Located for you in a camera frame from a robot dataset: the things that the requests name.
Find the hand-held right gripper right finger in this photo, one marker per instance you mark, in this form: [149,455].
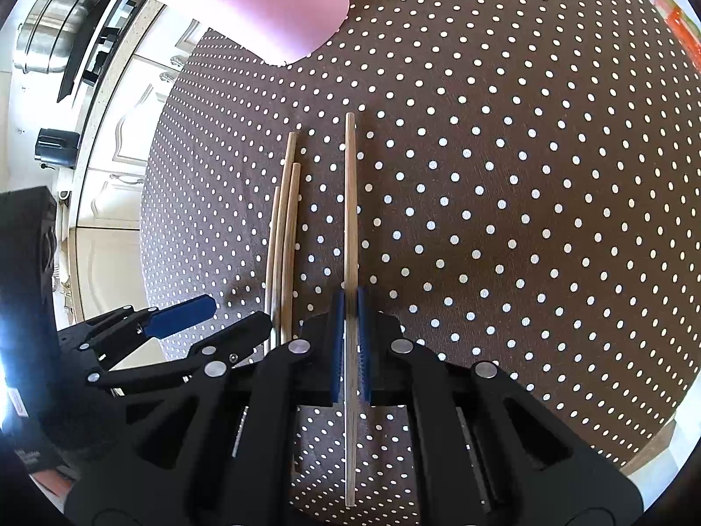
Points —
[364,339]

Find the beige stone countertop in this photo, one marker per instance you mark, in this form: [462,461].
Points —
[118,82]

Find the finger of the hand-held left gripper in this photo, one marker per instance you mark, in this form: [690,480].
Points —
[241,334]
[180,313]

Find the white kitchen base cabinets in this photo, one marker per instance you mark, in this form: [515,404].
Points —
[109,241]

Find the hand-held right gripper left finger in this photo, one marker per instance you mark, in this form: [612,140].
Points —
[338,339]

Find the steel steamer pot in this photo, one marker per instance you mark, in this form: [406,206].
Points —
[49,27]

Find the black glass stove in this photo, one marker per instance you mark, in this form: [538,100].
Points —
[74,74]

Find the brown polka-dot tablecloth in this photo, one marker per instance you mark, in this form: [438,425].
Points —
[493,175]

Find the pink cylindrical cup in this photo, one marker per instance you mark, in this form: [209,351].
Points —
[263,5]

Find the black kettle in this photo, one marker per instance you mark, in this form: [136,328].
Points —
[55,148]

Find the wooden chopstick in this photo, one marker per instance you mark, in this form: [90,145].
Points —
[288,159]
[350,202]
[293,219]

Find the orange rice bag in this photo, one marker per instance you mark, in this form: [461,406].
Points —
[682,22]

